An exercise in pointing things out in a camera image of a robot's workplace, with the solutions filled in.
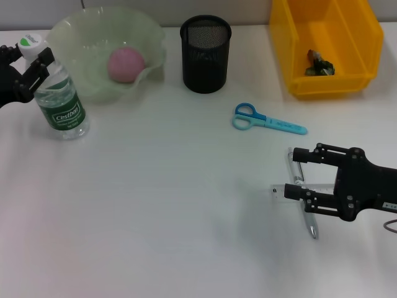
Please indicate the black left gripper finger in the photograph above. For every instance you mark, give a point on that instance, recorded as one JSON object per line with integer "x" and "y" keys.
{"x": 9, "y": 54}
{"x": 34, "y": 77}

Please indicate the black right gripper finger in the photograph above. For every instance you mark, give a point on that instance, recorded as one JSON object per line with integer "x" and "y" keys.
{"x": 293, "y": 191}
{"x": 302, "y": 155}

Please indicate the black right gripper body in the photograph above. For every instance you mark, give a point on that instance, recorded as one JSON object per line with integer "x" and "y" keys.
{"x": 366, "y": 186}

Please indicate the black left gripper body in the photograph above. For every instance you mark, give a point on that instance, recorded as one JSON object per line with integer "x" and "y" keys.
{"x": 7, "y": 87}

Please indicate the blue cyan scissors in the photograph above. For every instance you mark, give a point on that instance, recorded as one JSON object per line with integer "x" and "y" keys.
{"x": 285, "y": 125}

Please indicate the clear water bottle green label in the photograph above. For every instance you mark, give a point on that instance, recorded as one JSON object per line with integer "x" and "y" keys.
{"x": 65, "y": 115}

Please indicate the small dark object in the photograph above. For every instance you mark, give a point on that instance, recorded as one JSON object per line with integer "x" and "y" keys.
{"x": 319, "y": 66}

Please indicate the pink peach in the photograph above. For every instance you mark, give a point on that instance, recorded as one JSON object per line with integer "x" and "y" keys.
{"x": 127, "y": 66}

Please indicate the transparent plastic ruler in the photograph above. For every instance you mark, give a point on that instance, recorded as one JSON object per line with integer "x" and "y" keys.
{"x": 277, "y": 194}

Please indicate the silver ballpoint pen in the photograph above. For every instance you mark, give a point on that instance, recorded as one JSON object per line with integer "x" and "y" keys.
{"x": 311, "y": 225}

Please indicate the green glass fruit bowl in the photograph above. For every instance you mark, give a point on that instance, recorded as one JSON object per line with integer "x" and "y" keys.
{"x": 87, "y": 62}

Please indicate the black mesh pen cup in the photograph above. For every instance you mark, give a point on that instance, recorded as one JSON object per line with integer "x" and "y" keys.
{"x": 204, "y": 68}

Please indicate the yellow plastic bin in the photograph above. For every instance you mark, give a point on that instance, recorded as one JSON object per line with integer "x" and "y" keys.
{"x": 341, "y": 83}

